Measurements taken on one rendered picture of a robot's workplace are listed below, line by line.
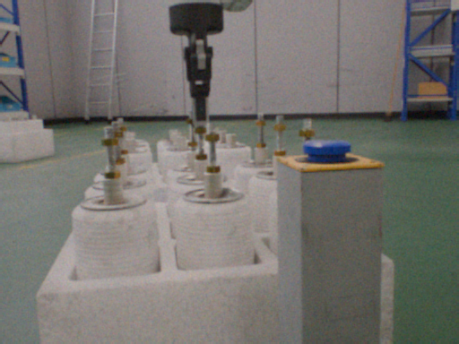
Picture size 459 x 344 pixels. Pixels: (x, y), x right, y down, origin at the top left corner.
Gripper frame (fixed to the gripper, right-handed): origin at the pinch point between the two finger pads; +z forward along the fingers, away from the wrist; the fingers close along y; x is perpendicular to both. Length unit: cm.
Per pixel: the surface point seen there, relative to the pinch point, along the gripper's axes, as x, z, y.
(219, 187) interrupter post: 0.9, 8.7, 12.7
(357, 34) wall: 263, -80, -575
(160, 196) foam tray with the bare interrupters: -6.9, 19.3, -34.8
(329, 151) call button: 8.1, 2.7, 30.6
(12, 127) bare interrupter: -99, 13, -241
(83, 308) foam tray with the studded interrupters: -14.3, 19.1, 20.1
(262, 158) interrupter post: 11.1, 8.6, -11.2
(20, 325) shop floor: -31.0, 34.9, -10.8
